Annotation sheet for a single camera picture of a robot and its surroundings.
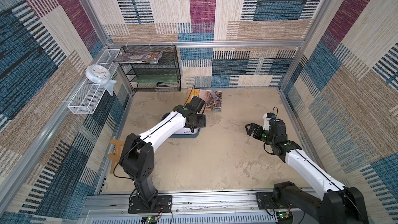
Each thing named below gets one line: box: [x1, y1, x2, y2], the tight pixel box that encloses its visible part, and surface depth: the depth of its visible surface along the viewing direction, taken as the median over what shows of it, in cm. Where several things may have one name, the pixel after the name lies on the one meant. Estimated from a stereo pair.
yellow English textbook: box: [186, 88, 223, 112], surface depth 117 cm
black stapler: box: [155, 81, 172, 88], surface depth 111 cm
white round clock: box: [84, 63, 111, 85], surface depth 76 cm
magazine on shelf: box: [111, 51, 163, 64], surface depth 88 cm
